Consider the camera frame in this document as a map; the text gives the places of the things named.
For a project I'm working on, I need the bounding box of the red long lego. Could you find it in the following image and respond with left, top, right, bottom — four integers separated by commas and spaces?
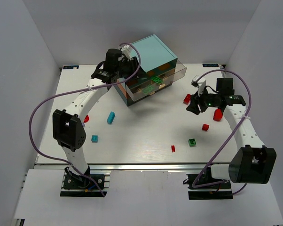
183, 94, 191, 105

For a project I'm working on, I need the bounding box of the transparent brown top drawer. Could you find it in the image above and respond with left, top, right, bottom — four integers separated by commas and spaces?
123, 59, 187, 102

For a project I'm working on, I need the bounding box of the green square lego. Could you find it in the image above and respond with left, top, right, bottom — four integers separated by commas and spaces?
188, 138, 197, 147
142, 85, 154, 95

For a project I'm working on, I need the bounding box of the green long lego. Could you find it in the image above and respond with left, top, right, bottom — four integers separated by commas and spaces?
151, 76, 163, 84

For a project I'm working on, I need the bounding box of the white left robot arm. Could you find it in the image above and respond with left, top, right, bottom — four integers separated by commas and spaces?
53, 44, 141, 176

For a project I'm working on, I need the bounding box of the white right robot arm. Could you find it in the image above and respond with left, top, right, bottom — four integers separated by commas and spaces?
187, 76, 276, 188

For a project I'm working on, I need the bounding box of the red rounded lego right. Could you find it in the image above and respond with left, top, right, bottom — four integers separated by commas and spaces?
213, 109, 223, 121

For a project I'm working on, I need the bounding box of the red rounded lego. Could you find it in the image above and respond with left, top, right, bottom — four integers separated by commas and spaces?
213, 109, 223, 121
83, 115, 89, 123

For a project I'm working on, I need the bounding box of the red square lego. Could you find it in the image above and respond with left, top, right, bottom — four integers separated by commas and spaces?
202, 124, 210, 131

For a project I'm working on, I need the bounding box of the teal drawer cabinet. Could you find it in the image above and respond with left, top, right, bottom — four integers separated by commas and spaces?
115, 34, 178, 106

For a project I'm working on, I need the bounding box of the right blue label sticker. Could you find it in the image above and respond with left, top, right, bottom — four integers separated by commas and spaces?
202, 63, 219, 67

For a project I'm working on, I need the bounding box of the blue label sticker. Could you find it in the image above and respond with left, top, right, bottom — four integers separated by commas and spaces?
202, 63, 219, 67
63, 65, 79, 70

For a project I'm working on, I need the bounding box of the small red lego piece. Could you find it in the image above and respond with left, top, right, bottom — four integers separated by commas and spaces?
171, 145, 175, 153

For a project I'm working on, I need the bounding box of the long teal lego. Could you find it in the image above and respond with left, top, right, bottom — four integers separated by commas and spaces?
107, 112, 116, 124

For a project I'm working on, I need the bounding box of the left blue label sticker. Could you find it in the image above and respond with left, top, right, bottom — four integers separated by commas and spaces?
63, 65, 79, 70

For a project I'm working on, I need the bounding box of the red rounded lego left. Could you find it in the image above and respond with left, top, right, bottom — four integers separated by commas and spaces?
83, 115, 89, 123

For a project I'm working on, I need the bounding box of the teal square lego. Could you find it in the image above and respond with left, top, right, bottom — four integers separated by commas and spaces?
91, 135, 99, 143

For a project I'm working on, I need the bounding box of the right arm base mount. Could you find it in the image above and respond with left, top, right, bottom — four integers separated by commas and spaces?
182, 174, 233, 200

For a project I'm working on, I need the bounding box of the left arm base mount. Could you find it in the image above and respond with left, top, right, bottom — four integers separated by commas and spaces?
60, 167, 110, 198

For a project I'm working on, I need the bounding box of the aluminium table front rail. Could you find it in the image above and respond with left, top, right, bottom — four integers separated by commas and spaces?
34, 162, 231, 171

